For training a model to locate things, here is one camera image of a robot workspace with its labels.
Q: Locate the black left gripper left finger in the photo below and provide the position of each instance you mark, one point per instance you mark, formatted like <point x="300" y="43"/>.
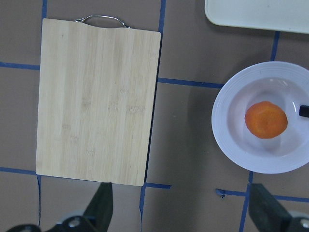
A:
<point x="96" y="217"/>

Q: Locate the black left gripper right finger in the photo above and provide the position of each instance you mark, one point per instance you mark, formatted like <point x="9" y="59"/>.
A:
<point x="304" y="111"/>

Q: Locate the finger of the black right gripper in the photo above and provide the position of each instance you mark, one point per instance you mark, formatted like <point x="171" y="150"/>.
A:
<point x="268" y="215"/>

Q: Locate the orange fruit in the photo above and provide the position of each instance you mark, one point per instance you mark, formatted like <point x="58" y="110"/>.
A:
<point x="266" y="120"/>

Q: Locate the cream rectangular tray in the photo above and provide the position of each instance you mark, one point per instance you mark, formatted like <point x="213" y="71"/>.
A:
<point x="276" y="15"/>

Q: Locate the white round plate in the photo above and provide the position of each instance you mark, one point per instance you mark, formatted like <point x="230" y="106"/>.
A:
<point x="281" y="83"/>

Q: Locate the wooden cutting board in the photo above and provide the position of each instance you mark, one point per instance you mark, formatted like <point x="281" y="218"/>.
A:
<point x="96" y="98"/>

